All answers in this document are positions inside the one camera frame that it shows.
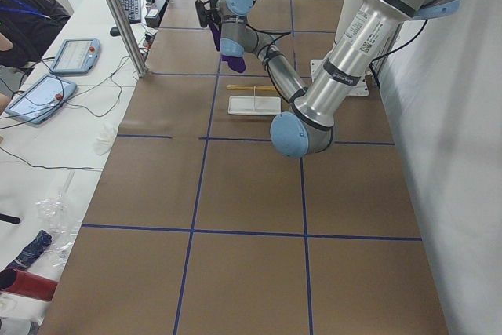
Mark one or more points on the black mini computer box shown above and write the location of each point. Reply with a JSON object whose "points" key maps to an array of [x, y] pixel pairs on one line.
{"points": [[155, 13]]}

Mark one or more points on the purple microfiber towel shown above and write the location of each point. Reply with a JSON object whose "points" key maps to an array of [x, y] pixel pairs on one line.
{"points": [[230, 51]]}

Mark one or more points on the aluminium frame post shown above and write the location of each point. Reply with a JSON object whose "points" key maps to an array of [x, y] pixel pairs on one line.
{"points": [[127, 35]]}

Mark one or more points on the lower blue teach pendant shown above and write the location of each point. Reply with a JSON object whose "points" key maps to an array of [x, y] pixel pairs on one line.
{"points": [[42, 99]]}

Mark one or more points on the white crumpled tissue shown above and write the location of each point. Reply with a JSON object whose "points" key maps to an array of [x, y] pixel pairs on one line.
{"points": [[105, 139]]}

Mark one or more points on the black computer mouse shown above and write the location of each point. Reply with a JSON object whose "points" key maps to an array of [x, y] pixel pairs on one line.
{"points": [[114, 32]]}

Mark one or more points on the person in black jacket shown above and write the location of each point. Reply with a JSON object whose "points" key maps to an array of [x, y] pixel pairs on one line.
{"points": [[28, 29]]}

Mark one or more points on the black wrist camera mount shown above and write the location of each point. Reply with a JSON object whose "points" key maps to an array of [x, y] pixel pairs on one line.
{"points": [[199, 7]]}

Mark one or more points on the white towel rack base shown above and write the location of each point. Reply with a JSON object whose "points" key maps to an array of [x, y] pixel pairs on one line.
{"points": [[254, 105]]}

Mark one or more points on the clear crumpled plastic bag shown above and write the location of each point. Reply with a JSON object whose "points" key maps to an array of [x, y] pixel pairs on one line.
{"points": [[61, 219]]}

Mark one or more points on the long wooden rack rod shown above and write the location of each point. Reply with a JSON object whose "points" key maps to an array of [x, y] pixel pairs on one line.
{"points": [[251, 88]]}

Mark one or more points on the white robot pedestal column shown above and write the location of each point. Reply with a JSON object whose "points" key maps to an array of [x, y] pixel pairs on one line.
{"points": [[364, 27]]}

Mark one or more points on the red cylinder bottle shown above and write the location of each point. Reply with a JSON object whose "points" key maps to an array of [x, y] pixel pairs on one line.
{"points": [[26, 284]]}

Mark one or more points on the black computer keyboard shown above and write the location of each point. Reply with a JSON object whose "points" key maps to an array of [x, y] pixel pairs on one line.
{"points": [[132, 10]]}

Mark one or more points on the upper blue teach pendant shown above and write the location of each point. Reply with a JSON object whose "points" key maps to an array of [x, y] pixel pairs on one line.
{"points": [[76, 56]]}

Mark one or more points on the blue teach pendant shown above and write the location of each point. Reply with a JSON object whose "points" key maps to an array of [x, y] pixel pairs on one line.
{"points": [[76, 56], [42, 99]]}

